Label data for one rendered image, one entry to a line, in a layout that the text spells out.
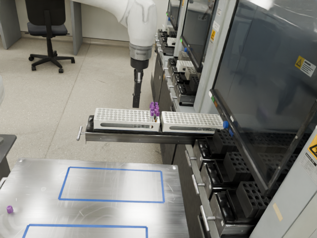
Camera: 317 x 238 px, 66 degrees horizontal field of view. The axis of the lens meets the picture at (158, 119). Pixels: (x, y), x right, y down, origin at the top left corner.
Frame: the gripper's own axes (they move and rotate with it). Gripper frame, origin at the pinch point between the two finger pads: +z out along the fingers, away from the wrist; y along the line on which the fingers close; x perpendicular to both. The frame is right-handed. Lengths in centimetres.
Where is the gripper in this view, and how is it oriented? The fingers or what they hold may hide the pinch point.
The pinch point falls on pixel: (136, 100)
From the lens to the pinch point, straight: 111.3
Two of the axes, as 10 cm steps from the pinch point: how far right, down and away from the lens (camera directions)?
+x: 9.9, 0.5, 1.5
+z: -1.3, 8.2, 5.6
